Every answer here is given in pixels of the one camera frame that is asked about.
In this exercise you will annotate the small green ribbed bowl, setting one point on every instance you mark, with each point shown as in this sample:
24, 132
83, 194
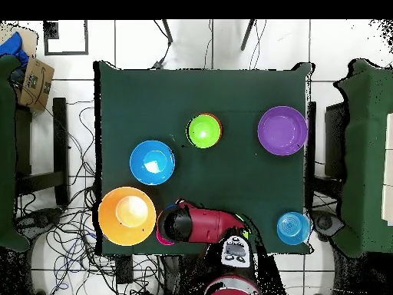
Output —
204, 130

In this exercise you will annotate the orange plastic bowl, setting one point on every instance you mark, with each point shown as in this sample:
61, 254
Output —
219, 129

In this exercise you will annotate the small blue plastic bowl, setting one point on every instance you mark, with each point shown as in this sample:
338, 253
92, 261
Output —
293, 229

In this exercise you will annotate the purple plastic bowl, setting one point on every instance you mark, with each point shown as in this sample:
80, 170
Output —
282, 130

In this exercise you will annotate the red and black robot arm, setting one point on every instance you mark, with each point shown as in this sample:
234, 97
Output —
212, 224

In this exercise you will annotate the pink plastic cup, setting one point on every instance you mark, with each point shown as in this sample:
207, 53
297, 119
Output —
161, 238

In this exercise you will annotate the large blue plastic bowl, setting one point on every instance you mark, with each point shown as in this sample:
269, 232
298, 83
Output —
152, 163

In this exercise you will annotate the yellow plastic bowl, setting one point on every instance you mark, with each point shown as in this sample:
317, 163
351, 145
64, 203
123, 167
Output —
127, 215

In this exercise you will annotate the black power strip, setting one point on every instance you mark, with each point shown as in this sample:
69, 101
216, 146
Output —
123, 269

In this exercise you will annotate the dark green tablecloth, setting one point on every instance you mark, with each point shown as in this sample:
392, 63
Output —
199, 92

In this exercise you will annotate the black bench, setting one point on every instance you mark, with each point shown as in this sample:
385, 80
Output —
60, 147

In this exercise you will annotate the grey base with black knob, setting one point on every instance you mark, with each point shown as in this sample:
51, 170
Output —
43, 219

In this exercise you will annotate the green cloth on side table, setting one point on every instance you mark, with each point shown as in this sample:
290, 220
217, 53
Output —
6, 153
365, 123

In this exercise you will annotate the cardboard box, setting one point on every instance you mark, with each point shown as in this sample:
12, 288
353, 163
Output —
36, 83

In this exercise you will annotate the blue cloth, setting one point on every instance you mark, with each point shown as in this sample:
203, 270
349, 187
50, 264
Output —
13, 46

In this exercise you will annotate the black square frame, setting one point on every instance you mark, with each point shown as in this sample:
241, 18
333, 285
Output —
66, 53

